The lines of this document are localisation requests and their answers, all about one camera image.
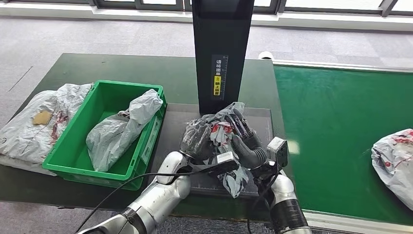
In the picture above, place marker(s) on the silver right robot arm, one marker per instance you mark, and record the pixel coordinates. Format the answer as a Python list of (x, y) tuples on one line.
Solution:
[(287, 213)]

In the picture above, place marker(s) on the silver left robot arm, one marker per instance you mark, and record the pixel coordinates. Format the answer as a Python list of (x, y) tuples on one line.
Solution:
[(155, 200)]

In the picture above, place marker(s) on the grey parcel with brown patch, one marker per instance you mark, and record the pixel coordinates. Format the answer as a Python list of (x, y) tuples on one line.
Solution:
[(22, 139)]

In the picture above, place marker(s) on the green conveyor belt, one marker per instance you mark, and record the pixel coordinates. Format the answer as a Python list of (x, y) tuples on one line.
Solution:
[(322, 113)]

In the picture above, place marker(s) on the grey parcel with red marks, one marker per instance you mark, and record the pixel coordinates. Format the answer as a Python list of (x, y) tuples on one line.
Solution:
[(397, 168)]

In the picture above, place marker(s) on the plain grey plastic parcel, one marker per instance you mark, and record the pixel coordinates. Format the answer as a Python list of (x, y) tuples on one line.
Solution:
[(129, 129)]

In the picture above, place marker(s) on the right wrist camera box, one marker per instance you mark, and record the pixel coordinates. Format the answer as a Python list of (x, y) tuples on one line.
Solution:
[(278, 151)]

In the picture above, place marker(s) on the black inbound scanner machine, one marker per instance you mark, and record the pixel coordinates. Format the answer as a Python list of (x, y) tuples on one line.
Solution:
[(219, 38)]

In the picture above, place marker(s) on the grey parcel with black lettering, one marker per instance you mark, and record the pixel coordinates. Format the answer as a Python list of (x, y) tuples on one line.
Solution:
[(237, 182)]

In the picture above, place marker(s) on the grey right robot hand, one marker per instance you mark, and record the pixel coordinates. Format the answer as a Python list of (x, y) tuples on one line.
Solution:
[(251, 151)]

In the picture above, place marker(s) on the green plastic crate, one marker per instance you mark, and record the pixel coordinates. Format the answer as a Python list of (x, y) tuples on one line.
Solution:
[(74, 151)]

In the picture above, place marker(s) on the dark green table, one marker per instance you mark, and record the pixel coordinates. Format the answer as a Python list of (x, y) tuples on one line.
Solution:
[(129, 71)]

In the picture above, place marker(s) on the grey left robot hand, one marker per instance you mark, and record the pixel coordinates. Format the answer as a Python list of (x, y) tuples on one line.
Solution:
[(198, 139)]

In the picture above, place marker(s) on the white conveyor roller end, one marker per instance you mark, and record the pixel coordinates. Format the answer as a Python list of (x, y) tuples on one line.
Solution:
[(266, 56)]

